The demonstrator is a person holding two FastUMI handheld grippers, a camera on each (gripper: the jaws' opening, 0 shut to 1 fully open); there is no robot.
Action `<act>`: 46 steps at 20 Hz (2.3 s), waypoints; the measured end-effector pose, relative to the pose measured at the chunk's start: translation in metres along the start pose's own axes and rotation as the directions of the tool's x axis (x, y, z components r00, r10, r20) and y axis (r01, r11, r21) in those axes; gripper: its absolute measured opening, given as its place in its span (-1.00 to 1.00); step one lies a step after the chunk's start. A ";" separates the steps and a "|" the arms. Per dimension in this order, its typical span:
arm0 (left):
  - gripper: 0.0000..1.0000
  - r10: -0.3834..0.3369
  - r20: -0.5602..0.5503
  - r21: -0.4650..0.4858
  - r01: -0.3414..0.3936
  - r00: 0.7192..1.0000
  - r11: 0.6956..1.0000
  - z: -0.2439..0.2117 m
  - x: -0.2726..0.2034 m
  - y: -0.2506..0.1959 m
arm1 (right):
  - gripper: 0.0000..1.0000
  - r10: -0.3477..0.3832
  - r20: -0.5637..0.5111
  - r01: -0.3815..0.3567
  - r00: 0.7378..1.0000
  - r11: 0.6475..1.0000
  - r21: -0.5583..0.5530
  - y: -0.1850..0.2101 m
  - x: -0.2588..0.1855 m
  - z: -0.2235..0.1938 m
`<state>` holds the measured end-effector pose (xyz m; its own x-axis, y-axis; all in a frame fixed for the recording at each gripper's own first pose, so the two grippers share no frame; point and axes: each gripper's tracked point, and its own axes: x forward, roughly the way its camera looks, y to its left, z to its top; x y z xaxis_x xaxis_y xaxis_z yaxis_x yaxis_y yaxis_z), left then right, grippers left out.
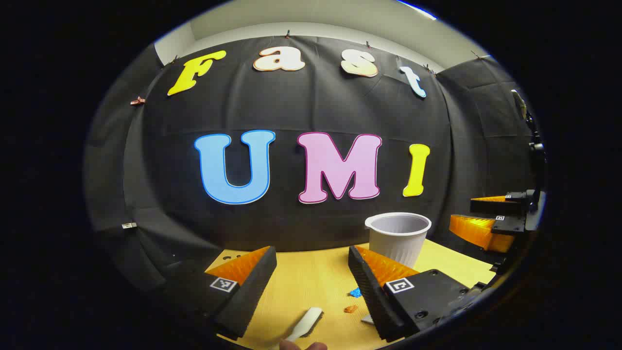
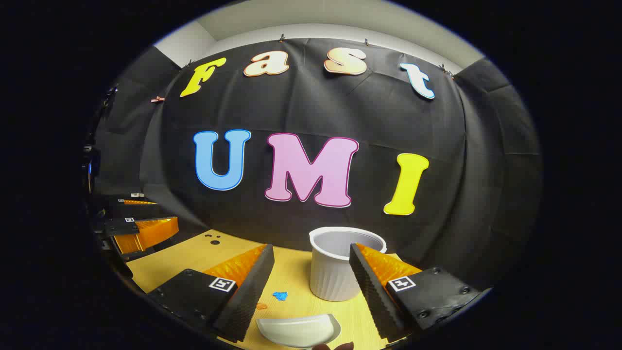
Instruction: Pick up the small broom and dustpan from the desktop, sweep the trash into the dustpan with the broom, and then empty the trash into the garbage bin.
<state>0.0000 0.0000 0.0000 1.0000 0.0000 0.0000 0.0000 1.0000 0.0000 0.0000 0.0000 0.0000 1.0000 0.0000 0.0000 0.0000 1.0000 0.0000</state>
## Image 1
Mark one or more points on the white dustpan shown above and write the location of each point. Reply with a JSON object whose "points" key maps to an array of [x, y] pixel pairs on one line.
{"points": [[367, 319]]}

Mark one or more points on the small white clip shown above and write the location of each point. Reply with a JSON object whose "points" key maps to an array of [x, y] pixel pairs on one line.
{"points": [[129, 225]]}

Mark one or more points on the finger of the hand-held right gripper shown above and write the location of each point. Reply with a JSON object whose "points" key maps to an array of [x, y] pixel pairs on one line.
{"points": [[505, 206], [481, 233]]}

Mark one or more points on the orange paper trash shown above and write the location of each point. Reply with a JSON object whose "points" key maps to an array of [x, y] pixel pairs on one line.
{"points": [[351, 308]]}

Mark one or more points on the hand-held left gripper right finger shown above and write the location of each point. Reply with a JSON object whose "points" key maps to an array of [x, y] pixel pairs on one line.
{"points": [[369, 296]]}

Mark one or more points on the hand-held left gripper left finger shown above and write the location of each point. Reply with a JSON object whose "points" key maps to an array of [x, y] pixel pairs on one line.
{"points": [[252, 291]]}

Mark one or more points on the blue paper trash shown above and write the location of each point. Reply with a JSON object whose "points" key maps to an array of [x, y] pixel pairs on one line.
{"points": [[355, 292]]}

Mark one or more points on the copper clip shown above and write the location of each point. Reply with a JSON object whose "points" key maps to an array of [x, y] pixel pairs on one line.
{"points": [[138, 101]]}

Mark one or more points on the white ribbed garbage bin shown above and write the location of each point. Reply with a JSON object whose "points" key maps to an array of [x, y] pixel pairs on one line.
{"points": [[398, 238]]}

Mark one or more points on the wooden desktop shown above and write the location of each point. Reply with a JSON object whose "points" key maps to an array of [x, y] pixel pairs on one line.
{"points": [[311, 277]]}

